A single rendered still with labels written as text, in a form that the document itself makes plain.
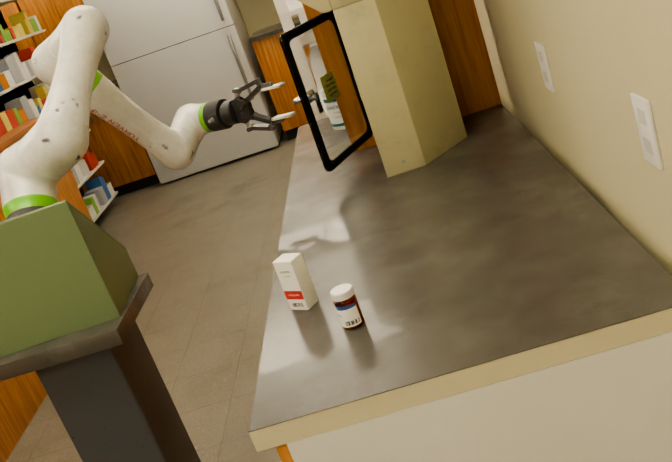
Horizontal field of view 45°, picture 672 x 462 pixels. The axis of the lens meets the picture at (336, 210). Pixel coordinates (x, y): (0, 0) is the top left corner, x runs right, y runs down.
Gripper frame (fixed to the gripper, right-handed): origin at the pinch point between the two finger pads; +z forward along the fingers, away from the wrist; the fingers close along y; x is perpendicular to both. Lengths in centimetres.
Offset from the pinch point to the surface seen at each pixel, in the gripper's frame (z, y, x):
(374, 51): 35.9, 7.9, -3.5
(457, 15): 42, 5, 42
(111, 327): -10, -26, -79
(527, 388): 90, -32, -92
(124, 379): -16, -41, -78
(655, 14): 116, 16, -76
